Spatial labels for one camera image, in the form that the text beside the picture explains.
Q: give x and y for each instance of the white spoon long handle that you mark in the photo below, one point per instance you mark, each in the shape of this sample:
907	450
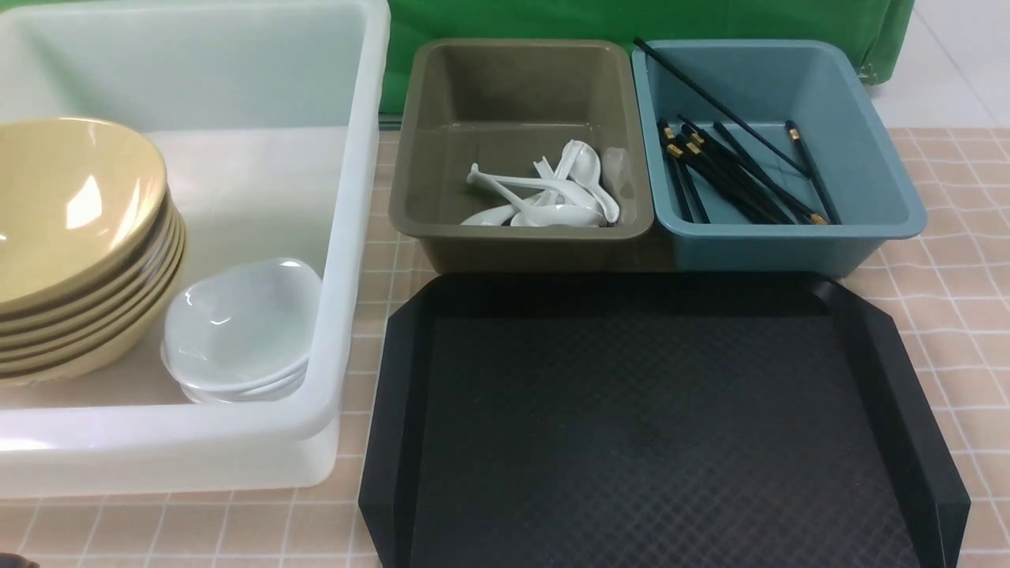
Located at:
502	184

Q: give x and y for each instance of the olive brown plastic bin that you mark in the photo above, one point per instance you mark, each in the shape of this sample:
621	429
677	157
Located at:
503	104

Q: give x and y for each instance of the large white plastic tub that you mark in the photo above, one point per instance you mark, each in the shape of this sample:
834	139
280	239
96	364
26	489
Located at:
266	113

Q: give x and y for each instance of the white ceramic soup spoon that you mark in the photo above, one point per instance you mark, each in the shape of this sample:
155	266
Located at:
557	215

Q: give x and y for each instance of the stacked white dish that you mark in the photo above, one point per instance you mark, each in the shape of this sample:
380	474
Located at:
191	383
269	393

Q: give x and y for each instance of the bottom stacked yellow bowl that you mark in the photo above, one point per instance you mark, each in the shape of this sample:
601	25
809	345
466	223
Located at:
115	346

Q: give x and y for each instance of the yellow noodle bowl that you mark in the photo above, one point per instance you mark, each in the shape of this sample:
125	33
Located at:
78	195

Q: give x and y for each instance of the green cloth backdrop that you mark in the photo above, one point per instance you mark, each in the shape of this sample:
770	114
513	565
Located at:
870	33

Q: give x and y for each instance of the white spoon lower left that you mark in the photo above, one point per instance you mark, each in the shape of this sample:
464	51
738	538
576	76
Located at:
504	215

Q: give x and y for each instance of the top stacked yellow bowl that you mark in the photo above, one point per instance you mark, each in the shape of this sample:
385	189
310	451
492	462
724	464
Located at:
81	300

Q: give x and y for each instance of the black plastic serving tray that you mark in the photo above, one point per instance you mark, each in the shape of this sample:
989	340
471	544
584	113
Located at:
654	420

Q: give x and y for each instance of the blue plastic bin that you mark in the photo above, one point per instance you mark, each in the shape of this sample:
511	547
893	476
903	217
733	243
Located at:
767	82

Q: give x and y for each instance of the black chopstick right long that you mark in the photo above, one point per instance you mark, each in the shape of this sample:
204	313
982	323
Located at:
806	213

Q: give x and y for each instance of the top stacked white dish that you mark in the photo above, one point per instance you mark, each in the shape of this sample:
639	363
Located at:
191	383

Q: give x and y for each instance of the stacked yellow bowl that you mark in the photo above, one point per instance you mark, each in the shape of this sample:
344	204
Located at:
81	300
115	346
46	355
109	310

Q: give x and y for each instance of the white square dish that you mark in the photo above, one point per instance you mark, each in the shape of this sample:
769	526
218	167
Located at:
245	323

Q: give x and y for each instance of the white spoon upright bowl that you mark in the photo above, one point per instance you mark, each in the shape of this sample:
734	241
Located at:
586	170

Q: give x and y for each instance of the lower stacked white dish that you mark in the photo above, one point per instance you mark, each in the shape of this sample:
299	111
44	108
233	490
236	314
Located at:
269	393

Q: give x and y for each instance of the white spoon centre upright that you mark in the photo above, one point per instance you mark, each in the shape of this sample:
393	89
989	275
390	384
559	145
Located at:
574	194

